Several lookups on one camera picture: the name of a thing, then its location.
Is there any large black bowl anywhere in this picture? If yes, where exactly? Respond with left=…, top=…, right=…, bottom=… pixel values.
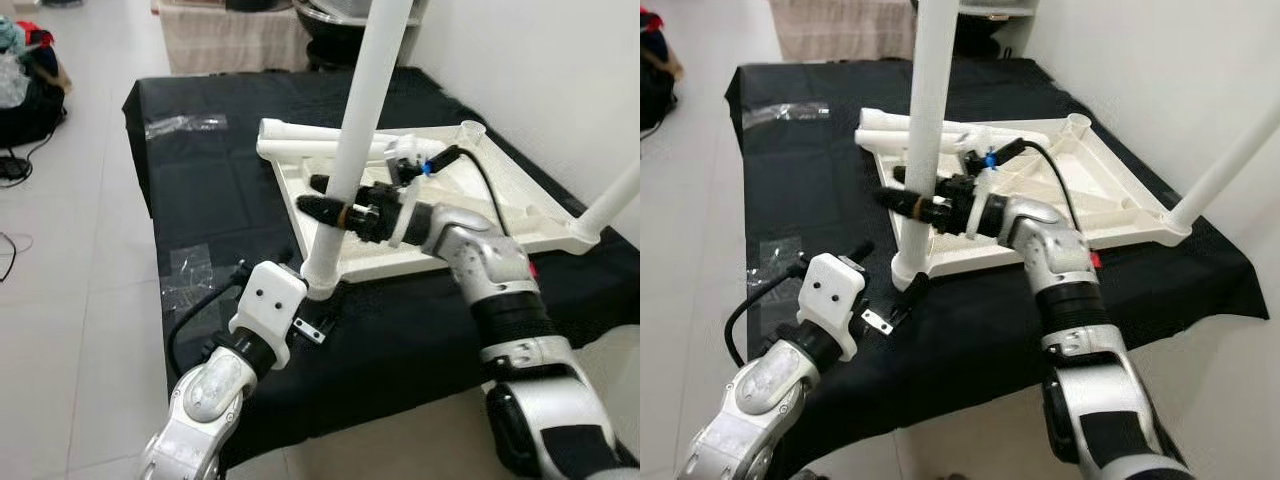
left=955, top=0, right=1031, bottom=61
left=295, top=0, right=413, bottom=71

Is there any clear crumpled plastic bag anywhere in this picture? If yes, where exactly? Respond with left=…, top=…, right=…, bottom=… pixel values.
left=0, top=50, right=31, bottom=109

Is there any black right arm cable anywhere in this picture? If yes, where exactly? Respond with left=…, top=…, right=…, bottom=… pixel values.
left=420, top=145, right=513, bottom=241
left=985, top=138, right=1086, bottom=236

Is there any black bag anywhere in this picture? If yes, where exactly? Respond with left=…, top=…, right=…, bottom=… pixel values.
left=0, top=40, right=69, bottom=149
left=640, top=25, right=686, bottom=131

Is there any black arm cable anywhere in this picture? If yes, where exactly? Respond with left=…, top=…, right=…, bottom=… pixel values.
left=420, top=145, right=513, bottom=241
left=165, top=265, right=251, bottom=381
left=985, top=138, right=1086, bottom=236
left=725, top=262, right=806, bottom=369

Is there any black tablecloth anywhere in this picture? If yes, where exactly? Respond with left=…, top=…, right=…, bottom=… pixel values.
left=122, top=68, right=641, bottom=471
left=725, top=58, right=1271, bottom=471

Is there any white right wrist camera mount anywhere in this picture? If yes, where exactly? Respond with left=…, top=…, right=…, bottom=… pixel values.
left=385, top=135, right=446, bottom=246
left=962, top=125, right=1011, bottom=239

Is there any white plastic children table top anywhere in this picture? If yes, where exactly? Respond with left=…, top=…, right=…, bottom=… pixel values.
left=855, top=112, right=1191, bottom=279
left=255, top=118, right=606, bottom=286

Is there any beige cloth covered shelf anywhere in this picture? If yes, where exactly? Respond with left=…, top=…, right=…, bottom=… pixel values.
left=770, top=0, right=916, bottom=63
left=158, top=0, right=311, bottom=76

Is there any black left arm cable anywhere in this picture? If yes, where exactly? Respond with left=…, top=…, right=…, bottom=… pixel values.
left=165, top=265, right=251, bottom=381
left=725, top=262, right=806, bottom=369

